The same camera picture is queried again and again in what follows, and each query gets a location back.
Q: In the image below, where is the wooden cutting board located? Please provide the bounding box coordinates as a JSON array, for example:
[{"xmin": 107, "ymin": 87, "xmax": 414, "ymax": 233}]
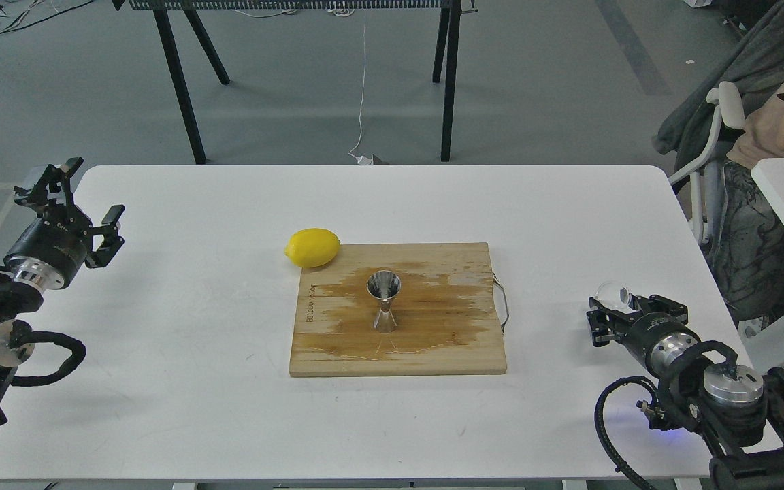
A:
[{"xmin": 289, "ymin": 242, "xmax": 508, "ymax": 378}]

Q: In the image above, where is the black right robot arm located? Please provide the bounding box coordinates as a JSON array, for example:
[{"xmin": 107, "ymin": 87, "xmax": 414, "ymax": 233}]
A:
[{"xmin": 586, "ymin": 289, "xmax": 784, "ymax": 489}]

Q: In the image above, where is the yellow lemon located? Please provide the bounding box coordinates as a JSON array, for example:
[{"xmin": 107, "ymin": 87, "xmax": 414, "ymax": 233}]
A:
[{"xmin": 285, "ymin": 227, "xmax": 340, "ymax": 269}]

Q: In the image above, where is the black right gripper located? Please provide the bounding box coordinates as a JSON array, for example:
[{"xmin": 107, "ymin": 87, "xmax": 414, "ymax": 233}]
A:
[{"xmin": 586, "ymin": 295, "xmax": 701, "ymax": 378}]

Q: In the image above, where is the white office chair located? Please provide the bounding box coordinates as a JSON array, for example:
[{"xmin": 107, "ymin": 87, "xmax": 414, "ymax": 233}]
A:
[{"xmin": 668, "ymin": 81, "xmax": 745, "ymax": 247}]

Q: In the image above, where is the white hanging cable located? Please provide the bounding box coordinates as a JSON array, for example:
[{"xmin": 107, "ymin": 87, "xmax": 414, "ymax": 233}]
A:
[{"xmin": 347, "ymin": 10, "xmax": 374, "ymax": 166}]

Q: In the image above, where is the black metal frame table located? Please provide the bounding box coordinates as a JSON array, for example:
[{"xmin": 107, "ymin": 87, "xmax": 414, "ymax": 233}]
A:
[{"xmin": 113, "ymin": 1, "xmax": 476, "ymax": 165}]

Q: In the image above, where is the seated person in tan shirt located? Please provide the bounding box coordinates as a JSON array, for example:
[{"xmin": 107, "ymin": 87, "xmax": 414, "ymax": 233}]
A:
[{"xmin": 707, "ymin": 83, "xmax": 784, "ymax": 321}]

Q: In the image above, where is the steel double jigger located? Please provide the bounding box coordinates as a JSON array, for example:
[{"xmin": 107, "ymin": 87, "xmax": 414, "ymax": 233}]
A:
[{"xmin": 367, "ymin": 270, "xmax": 402, "ymax": 334}]

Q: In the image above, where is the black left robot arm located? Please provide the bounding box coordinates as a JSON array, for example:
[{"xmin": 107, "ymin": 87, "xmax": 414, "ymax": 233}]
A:
[{"xmin": 0, "ymin": 157, "xmax": 125, "ymax": 426}]

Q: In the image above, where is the small clear glass beaker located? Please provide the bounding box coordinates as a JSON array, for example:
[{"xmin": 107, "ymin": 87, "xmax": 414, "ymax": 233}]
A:
[{"xmin": 595, "ymin": 281, "xmax": 635, "ymax": 314}]

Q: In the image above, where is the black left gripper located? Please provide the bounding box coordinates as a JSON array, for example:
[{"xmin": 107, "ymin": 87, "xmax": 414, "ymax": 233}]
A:
[{"xmin": 4, "ymin": 157, "xmax": 127, "ymax": 291}]

